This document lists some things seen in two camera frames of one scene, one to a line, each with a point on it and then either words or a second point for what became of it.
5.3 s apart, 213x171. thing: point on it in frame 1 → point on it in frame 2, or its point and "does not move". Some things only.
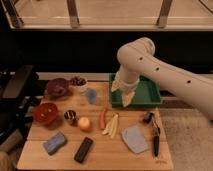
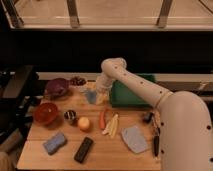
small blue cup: [91, 94] does not move
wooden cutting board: [82, 131] does not move
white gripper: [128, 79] → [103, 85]
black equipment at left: [21, 87] does not move
